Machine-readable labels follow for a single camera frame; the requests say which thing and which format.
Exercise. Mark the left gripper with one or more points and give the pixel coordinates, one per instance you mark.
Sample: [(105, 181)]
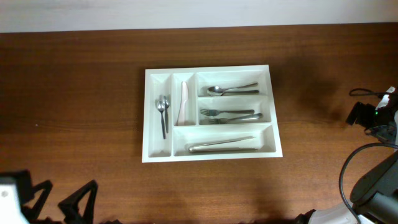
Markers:
[(77, 205)]

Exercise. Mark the metal tablespoon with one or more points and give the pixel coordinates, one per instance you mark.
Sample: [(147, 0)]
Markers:
[(217, 90), (248, 92)]

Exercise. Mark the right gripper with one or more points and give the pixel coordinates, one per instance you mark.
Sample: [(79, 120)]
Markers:
[(366, 109)]

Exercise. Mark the small metal teaspoon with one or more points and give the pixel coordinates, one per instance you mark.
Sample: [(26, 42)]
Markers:
[(161, 108), (166, 115)]

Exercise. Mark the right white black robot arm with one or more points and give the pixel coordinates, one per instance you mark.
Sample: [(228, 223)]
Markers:
[(373, 198)]

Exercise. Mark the white plastic cutlery tray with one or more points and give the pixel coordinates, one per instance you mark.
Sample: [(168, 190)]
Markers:
[(168, 82)]

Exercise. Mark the metal fork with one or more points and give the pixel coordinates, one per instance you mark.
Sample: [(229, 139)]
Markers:
[(251, 117), (208, 112)]

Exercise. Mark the pink plastic knife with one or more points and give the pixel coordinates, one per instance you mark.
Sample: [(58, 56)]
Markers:
[(184, 99)]

